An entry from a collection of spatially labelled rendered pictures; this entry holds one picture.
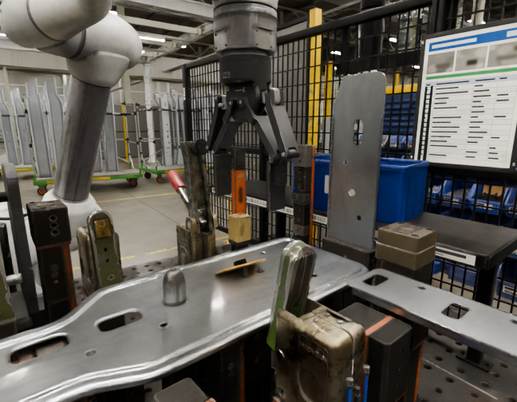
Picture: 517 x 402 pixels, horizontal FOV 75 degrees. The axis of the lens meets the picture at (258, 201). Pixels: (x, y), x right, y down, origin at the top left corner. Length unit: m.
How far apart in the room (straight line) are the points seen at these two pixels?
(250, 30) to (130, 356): 0.42
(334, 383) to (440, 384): 0.56
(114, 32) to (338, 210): 0.70
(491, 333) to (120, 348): 0.43
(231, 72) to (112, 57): 0.55
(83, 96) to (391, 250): 0.84
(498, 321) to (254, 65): 0.46
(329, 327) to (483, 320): 0.24
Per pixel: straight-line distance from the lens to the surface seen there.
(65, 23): 0.83
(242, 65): 0.49
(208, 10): 7.51
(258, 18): 0.50
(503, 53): 0.90
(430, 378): 0.92
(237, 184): 0.70
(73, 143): 1.09
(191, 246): 0.66
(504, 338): 0.51
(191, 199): 0.64
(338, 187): 0.74
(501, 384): 0.98
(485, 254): 0.70
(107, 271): 0.61
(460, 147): 0.91
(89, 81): 1.02
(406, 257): 0.65
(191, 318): 0.47
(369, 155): 0.69
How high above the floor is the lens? 1.24
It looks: 13 degrees down
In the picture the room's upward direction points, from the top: straight up
